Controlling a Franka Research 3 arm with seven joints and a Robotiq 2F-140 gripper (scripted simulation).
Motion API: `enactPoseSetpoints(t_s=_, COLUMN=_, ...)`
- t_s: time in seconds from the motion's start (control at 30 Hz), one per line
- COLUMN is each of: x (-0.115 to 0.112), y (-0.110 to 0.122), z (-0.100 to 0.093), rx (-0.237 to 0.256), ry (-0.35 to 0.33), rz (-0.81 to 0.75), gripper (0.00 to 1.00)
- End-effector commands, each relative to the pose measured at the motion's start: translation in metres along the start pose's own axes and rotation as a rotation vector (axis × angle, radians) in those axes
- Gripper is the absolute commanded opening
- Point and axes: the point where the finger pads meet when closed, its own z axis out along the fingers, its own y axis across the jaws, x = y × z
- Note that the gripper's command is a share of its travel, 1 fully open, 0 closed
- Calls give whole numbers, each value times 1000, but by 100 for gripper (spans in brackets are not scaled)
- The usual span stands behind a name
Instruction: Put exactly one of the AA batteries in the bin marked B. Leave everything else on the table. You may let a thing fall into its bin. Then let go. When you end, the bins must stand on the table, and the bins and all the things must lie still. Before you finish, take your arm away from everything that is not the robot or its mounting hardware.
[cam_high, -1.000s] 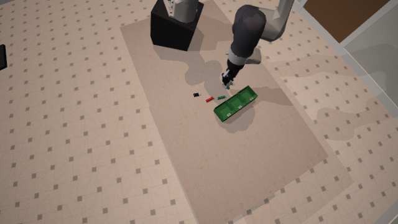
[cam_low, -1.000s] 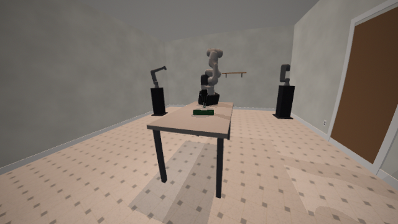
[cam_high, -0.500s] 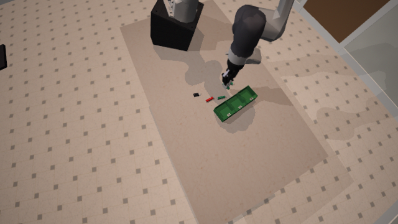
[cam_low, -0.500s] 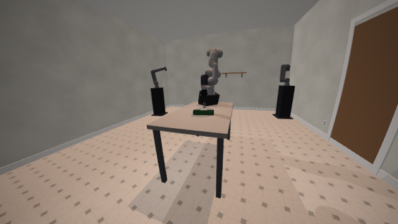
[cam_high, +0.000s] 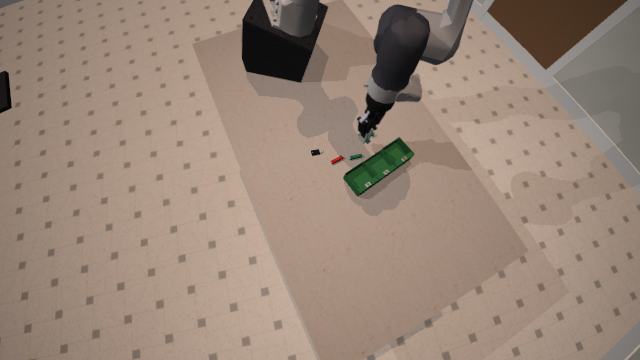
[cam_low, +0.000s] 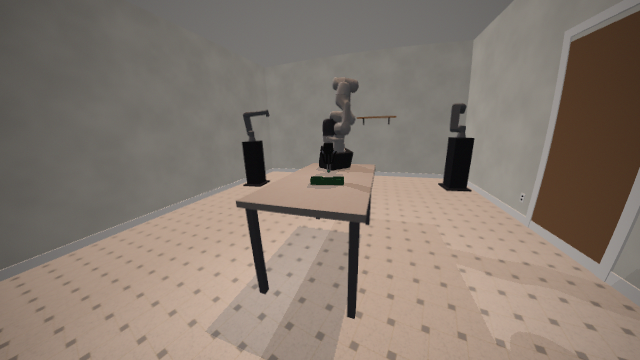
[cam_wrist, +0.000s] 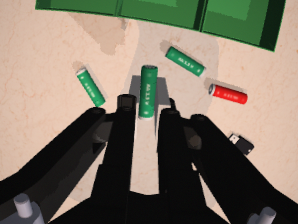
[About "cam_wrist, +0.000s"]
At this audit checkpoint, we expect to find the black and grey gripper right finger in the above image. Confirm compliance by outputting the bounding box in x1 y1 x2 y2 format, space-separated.
154 77 298 224

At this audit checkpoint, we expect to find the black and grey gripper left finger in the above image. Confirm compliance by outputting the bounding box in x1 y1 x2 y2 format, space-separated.
0 75 141 224

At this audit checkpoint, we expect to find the red aa battery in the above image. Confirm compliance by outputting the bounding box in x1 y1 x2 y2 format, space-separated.
209 84 248 104

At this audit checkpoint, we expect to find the black usb stick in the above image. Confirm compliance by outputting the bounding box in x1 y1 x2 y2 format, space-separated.
229 133 254 156

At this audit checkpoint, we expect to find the green three-compartment bin rack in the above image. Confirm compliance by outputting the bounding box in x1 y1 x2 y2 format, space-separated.
35 0 286 52

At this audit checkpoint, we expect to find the green aa battery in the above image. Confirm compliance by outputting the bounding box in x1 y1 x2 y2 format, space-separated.
138 65 158 121
165 46 206 78
75 68 106 107

